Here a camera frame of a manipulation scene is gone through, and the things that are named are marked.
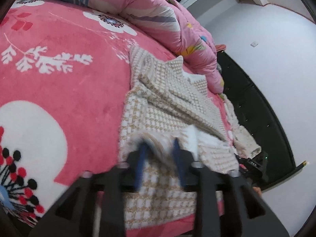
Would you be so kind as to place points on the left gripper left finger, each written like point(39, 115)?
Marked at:
point(93, 205)

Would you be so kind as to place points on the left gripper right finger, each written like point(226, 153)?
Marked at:
point(226, 204)

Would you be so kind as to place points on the beige white houndstooth garment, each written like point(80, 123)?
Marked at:
point(165, 104)

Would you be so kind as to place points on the cream fuzzy cloth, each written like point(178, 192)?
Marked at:
point(243, 141)

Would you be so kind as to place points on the black padded headboard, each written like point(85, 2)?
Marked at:
point(257, 116)

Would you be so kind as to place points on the pink floral fleece blanket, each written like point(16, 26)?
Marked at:
point(64, 77)

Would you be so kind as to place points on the pink and blue quilt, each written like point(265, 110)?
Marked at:
point(168, 22)

